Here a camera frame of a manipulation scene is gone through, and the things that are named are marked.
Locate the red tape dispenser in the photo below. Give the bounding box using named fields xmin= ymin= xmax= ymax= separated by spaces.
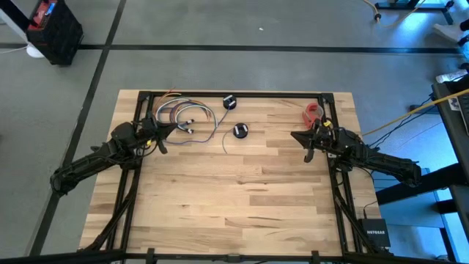
xmin=302 ymin=102 xmax=325 ymax=130

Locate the purple network cable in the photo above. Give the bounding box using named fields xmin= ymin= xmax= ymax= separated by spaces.
xmin=169 ymin=101 xmax=206 ymax=130

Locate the white stand foot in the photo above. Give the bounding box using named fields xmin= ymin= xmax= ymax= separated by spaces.
xmin=25 ymin=43 xmax=46 ymax=59

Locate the black equipment case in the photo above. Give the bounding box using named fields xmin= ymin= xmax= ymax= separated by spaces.
xmin=25 ymin=0 xmax=84 ymax=67

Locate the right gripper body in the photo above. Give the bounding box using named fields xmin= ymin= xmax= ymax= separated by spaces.
xmin=303 ymin=117 xmax=336 ymax=164

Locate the thin blue cord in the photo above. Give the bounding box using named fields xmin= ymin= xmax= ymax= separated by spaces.
xmin=166 ymin=106 xmax=231 ymax=146
xmin=221 ymin=128 xmax=235 ymax=155

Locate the red device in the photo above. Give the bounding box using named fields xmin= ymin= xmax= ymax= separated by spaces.
xmin=28 ymin=0 xmax=59 ymax=32

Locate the hanging yellow cable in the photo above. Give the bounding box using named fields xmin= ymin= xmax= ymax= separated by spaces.
xmin=361 ymin=87 xmax=469 ymax=137

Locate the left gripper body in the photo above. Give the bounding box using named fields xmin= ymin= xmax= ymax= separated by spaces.
xmin=141 ymin=111 xmax=169 ymax=155

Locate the black network switch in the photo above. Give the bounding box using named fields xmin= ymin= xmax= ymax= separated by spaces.
xmin=358 ymin=218 xmax=392 ymax=249

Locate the person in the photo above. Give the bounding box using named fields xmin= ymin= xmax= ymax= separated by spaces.
xmin=432 ymin=18 xmax=469 ymax=84

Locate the orange network cable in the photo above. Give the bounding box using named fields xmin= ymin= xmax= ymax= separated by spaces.
xmin=151 ymin=89 xmax=184 ymax=122

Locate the yellow extension cable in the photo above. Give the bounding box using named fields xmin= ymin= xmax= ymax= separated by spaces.
xmin=361 ymin=0 xmax=428 ymax=29

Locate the black desk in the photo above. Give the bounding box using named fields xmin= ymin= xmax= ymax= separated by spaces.
xmin=431 ymin=81 xmax=469 ymax=235

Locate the black keyboard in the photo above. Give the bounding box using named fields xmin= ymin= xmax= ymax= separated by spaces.
xmin=457 ymin=94 xmax=469 ymax=135

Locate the black desk frame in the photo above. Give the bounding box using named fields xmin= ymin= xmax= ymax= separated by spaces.
xmin=374 ymin=0 xmax=463 ymax=40

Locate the black aluminium table frame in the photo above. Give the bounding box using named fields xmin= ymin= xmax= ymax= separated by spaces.
xmin=76 ymin=90 xmax=395 ymax=264

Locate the black diagonal beam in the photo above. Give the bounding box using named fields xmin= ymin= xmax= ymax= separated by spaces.
xmin=375 ymin=163 xmax=469 ymax=206

